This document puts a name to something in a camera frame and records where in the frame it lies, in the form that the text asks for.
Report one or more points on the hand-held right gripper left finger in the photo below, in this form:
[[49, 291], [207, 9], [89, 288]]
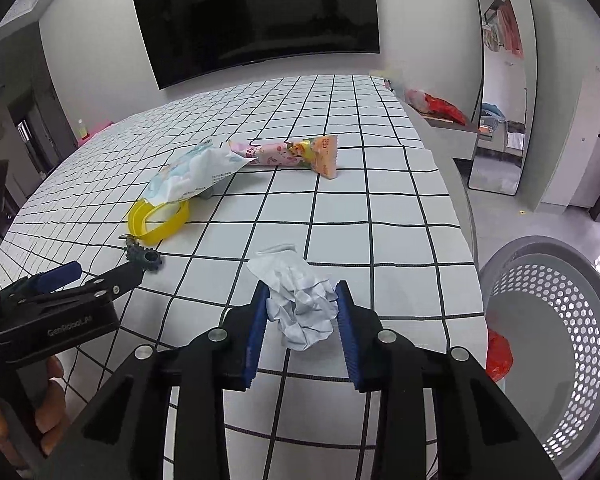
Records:
[[257, 330]]

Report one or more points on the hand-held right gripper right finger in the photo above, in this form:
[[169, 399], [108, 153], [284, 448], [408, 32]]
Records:
[[347, 335]]

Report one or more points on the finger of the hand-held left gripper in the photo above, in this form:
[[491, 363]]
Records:
[[60, 272], [115, 277]]

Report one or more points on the white paper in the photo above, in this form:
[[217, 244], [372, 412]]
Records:
[[300, 305]]

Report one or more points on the yellow plastic lid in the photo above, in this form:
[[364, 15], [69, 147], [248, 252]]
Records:
[[140, 230]]

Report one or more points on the white wet wipes packet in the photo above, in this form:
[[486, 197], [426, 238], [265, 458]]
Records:
[[190, 172]]

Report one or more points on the red plastic bag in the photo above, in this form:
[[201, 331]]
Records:
[[500, 355]]

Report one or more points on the pink snack wrapper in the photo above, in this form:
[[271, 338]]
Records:
[[275, 152]]

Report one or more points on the grey perforated laundry basket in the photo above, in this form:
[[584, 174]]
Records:
[[570, 310]]

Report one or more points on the person's left hand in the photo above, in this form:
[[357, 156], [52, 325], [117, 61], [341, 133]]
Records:
[[52, 395]]

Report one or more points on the bed with checkered sheet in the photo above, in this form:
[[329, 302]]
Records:
[[380, 210]]

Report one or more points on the dark wooden door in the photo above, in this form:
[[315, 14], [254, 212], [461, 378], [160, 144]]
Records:
[[27, 135]]

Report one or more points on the small yellow bottle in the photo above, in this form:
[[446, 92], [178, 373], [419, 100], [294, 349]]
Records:
[[83, 130]]

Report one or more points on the grey nightstand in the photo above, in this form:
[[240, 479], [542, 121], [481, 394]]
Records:
[[455, 142]]

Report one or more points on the pink translucent bag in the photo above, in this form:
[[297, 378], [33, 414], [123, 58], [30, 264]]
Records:
[[415, 99]]

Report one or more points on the small red bag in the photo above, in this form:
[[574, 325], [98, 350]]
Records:
[[445, 109]]

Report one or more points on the standing floor mirror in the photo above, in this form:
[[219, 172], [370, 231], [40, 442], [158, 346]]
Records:
[[505, 110]]

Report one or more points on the tall white wardrobe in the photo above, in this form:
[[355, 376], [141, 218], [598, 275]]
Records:
[[565, 85]]

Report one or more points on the black wall television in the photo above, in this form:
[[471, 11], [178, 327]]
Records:
[[255, 15]]

